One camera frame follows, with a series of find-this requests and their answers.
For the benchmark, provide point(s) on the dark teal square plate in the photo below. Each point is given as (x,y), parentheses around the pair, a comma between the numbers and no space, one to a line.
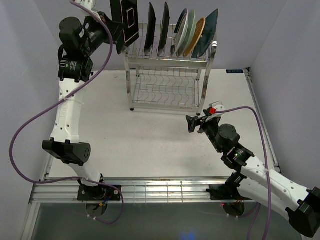
(208,34)

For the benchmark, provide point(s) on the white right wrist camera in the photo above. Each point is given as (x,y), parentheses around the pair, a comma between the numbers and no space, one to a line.
(216,107)

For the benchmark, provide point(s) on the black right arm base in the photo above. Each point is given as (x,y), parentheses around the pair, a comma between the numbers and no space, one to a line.
(225,191)

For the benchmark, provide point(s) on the black square floral plate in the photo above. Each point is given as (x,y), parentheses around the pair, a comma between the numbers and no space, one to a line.
(164,30)
(151,27)

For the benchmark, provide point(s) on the light green floral plate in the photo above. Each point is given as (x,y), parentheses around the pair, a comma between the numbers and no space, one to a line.
(191,24)

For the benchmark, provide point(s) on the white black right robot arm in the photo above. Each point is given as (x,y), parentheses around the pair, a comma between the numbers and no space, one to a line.
(296,203)

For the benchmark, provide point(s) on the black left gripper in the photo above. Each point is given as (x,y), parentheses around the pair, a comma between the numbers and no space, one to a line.
(115,27)

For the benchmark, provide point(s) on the stainless steel dish rack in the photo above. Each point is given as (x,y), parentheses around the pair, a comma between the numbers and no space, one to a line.
(165,82)

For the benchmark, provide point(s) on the aluminium front rail frame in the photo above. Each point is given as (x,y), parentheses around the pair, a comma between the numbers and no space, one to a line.
(151,154)

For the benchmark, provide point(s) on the white plate teal red rim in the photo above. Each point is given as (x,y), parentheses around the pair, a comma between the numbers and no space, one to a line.
(179,33)

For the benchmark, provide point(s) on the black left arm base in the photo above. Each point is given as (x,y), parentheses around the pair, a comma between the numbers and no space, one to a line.
(96,193)

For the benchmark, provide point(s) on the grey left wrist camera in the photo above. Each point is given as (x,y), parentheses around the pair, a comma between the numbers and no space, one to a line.
(87,4)

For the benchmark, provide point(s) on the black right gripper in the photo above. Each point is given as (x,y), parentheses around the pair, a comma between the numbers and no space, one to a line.
(192,122)

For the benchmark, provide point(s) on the cream square floral plate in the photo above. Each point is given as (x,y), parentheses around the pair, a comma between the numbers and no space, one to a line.
(125,12)

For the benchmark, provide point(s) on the woven bamboo round plate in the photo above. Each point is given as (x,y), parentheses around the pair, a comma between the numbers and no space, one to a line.
(196,36)

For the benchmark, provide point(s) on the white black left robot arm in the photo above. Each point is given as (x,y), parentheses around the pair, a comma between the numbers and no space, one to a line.
(79,40)

